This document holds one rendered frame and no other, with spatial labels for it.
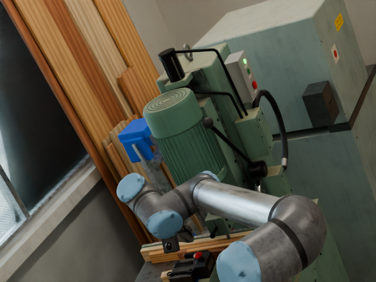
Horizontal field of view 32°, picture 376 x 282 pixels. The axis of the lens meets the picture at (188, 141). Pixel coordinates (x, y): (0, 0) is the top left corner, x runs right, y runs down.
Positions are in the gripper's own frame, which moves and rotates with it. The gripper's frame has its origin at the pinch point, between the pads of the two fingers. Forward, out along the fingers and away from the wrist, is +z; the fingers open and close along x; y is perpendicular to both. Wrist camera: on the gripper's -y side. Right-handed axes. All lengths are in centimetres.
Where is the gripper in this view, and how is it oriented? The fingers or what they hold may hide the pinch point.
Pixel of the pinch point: (189, 241)
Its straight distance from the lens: 210.9
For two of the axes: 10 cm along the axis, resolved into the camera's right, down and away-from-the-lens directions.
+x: -8.7, 2.1, 4.4
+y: 0.6, -8.4, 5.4
